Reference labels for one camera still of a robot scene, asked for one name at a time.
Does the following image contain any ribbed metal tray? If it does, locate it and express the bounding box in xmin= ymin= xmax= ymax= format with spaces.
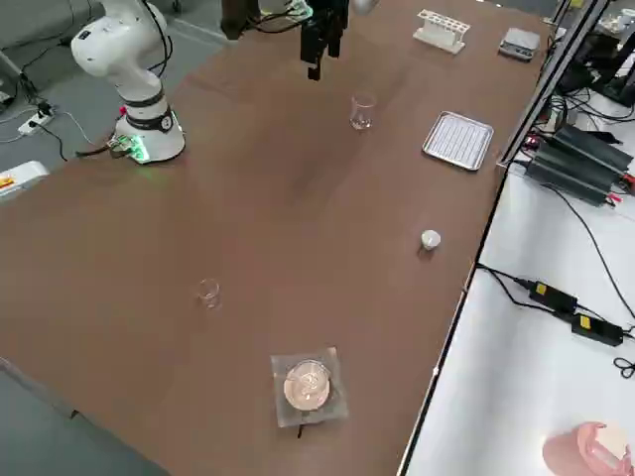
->
xmin=421 ymin=110 xmax=495 ymax=173

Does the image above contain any small glass beaker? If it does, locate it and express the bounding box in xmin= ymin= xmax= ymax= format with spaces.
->
xmin=196 ymin=278 xmax=222 ymax=309

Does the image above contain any black base cable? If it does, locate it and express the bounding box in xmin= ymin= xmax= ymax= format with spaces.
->
xmin=75 ymin=142 xmax=121 ymax=159

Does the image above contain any long black power cable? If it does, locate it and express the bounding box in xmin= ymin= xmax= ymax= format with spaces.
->
xmin=542 ymin=182 xmax=635 ymax=321

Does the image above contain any large glass beaker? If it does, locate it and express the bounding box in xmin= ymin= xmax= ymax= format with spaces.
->
xmin=349 ymin=92 xmax=377 ymax=132

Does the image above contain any white box with warning label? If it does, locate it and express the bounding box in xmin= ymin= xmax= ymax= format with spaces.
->
xmin=0 ymin=160 xmax=51 ymax=204

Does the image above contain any round glass flask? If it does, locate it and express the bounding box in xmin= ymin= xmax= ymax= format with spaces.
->
xmin=282 ymin=360 xmax=332 ymax=411

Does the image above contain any silver digital scale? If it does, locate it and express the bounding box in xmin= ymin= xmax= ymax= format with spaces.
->
xmin=497 ymin=27 xmax=542 ymax=63

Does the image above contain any black finned power supply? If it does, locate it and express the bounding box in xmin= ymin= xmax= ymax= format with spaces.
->
xmin=550 ymin=123 xmax=635 ymax=173
xmin=524 ymin=148 xmax=621 ymax=207

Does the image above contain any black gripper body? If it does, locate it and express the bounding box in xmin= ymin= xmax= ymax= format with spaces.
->
xmin=308 ymin=0 xmax=349 ymax=25

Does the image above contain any white power strip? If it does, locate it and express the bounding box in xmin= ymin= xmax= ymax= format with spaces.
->
xmin=18 ymin=112 xmax=55 ymax=136

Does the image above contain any black adapter cable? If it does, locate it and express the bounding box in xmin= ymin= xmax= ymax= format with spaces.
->
xmin=475 ymin=265 xmax=557 ymax=313

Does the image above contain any pink plastic mug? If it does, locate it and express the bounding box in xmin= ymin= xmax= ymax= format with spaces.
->
xmin=542 ymin=420 xmax=635 ymax=476

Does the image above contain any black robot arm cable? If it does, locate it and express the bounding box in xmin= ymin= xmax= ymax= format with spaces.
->
xmin=246 ymin=8 xmax=310 ymax=35

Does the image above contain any white test tube rack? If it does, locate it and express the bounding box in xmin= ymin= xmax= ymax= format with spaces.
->
xmin=413 ymin=8 xmax=470 ymax=55

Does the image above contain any black power adapter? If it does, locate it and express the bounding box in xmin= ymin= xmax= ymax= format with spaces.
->
xmin=570 ymin=311 xmax=625 ymax=347
xmin=528 ymin=280 xmax=579 ymax=312

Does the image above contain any aluminium frame post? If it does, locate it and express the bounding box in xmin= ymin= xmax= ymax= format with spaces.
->
xmin=495 ymin=0 xmax=611 ymax=169

